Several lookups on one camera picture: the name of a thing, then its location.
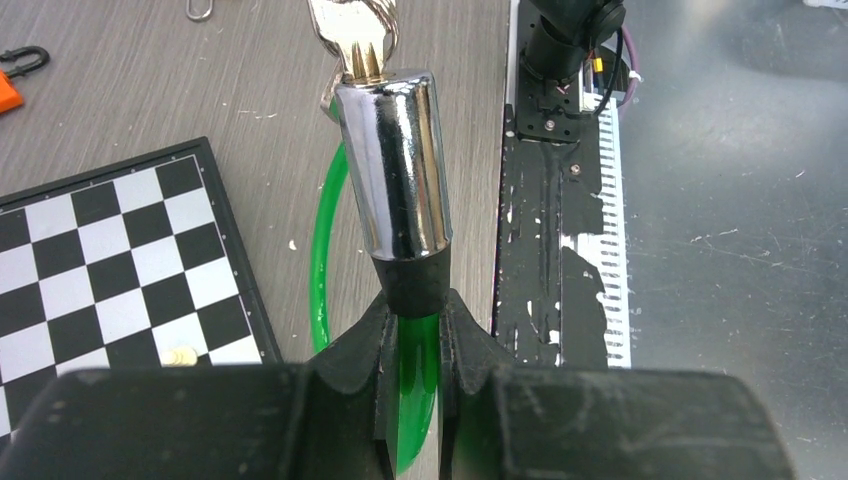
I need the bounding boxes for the white chess pawn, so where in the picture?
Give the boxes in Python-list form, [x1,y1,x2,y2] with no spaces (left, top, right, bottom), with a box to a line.
[160,346,198,367]

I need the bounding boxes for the brass padlock with steel shackle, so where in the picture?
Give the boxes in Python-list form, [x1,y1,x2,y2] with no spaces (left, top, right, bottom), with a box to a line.
[185,0,215,23]

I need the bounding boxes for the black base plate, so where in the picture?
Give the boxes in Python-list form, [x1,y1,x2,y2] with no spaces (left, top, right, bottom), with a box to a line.
[491,0,611,369]

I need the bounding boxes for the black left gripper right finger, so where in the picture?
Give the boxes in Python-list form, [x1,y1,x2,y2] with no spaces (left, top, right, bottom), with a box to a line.
[439,291,795,479]

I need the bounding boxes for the green cable lock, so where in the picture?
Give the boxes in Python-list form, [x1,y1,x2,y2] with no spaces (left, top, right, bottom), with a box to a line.
[309,69,453,474]

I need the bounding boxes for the black white chessboard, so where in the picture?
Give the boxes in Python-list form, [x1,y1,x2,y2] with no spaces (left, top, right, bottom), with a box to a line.
[1,137,282,444]

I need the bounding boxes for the orange black padlock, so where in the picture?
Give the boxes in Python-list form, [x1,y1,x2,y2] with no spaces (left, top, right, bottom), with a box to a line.
[1,46,51,114]

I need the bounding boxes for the silver cable lock keys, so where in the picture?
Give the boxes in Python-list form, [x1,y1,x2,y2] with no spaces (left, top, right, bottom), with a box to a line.
[307,0,399,121]

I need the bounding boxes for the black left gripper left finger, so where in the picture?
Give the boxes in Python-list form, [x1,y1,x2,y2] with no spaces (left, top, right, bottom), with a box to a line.
[1,295,399,479]

